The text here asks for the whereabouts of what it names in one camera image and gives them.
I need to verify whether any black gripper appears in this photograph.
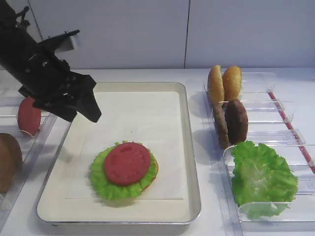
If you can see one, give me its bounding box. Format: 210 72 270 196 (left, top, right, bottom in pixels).
4 29 101 122

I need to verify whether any red tomato slice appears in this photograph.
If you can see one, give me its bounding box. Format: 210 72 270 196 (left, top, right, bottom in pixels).
17 97 41 137
104 142 152 186

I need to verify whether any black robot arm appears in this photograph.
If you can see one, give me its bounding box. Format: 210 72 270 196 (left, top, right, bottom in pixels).
0 0 101 122

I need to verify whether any green lettuce leaf on tray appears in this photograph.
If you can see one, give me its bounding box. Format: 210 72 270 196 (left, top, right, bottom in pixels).
90 141 155 201

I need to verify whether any brown bread slice left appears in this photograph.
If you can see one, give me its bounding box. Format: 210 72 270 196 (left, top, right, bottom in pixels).
0 133 22 193

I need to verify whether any bottom bun under lettuce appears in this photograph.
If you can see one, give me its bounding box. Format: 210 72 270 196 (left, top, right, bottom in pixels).
143 159 159 191

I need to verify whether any lighter brown meat patty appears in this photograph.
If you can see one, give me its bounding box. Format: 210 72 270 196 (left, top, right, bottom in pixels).
213 104 230 149

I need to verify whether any dark brown meat patty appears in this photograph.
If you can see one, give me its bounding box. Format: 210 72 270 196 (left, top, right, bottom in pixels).
224 99 248 145

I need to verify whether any green lettuce leaf in rack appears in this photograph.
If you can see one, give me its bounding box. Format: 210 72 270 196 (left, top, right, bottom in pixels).
231 141 298 219

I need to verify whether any clear acrylic left rack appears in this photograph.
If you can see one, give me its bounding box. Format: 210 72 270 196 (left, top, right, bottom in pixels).
0 88 57 221

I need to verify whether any clear acrylic rack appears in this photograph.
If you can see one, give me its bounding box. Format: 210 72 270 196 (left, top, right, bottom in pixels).
203 73 315 236
0 88 57 221

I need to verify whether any white parchment paper sheet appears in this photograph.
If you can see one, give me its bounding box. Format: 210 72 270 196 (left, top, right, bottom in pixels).
66 92 187 200

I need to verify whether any metal baking tray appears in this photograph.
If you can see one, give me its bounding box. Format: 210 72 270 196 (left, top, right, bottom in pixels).
37 82 201 225

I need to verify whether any left golden bun half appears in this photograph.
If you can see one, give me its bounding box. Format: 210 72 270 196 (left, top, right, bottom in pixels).
208 65 224 104

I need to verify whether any golden bun half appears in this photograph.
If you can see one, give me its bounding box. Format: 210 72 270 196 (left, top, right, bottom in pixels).
208 65 224 104
222 65 242 101

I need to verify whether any right golden bun half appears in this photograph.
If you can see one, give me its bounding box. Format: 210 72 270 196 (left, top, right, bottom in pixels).
222 65 242 101

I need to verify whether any clear acrylic right rack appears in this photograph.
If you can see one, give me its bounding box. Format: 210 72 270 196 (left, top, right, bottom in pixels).
203 73 315 236

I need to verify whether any red rod in rack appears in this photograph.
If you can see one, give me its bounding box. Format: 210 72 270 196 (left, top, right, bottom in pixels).
268 90 315 174

